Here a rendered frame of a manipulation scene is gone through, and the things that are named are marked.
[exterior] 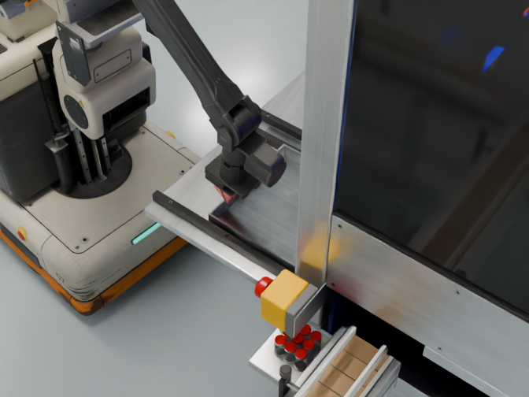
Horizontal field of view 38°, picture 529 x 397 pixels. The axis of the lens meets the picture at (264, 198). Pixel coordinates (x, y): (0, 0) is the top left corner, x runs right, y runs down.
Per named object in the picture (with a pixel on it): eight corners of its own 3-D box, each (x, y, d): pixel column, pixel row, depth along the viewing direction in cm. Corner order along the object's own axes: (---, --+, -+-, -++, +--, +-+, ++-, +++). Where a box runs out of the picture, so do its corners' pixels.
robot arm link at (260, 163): (248, 96, 141) (216, 124, 137) (297, 130, 137) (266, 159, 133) (246, 135, 151) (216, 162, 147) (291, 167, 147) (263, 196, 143)
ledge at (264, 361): (351, 357, 141) (352, 351, 139) (310, 408, 134) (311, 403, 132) (290, 317, 146) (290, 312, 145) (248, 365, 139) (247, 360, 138)
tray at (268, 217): (415, 224, 159) (417, 213, 156) (345, 309, 145) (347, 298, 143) (283, 154, 173) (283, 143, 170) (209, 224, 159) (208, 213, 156)
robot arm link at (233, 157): (237, 118, 145) (217, 135, 142) (265, 138, 143) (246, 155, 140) (234, 142, 151) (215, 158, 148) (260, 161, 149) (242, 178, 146)
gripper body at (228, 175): (242, 202, 150) (246, 179, 145) (202, 173, 153) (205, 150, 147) (262, 183, 154) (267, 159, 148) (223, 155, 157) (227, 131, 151)
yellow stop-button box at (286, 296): (316, 311, 136) (319, 287, 130) (292, 339, 132) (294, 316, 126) (282, 290, 139) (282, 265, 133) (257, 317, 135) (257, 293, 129)
